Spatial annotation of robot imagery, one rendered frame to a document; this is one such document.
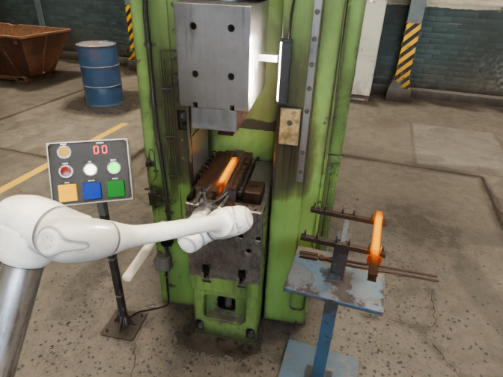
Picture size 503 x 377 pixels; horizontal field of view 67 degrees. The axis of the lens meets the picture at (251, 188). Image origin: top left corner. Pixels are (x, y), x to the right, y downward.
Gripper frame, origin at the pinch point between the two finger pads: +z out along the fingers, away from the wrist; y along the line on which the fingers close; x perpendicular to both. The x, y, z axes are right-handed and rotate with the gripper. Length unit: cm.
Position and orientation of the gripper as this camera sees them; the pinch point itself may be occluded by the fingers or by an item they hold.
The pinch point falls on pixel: (217, 191)
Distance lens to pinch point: 174.4
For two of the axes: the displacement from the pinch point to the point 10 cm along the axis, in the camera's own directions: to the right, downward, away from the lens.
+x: 0.3, -8.7, -5.0
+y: 9.8, 1.2, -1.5
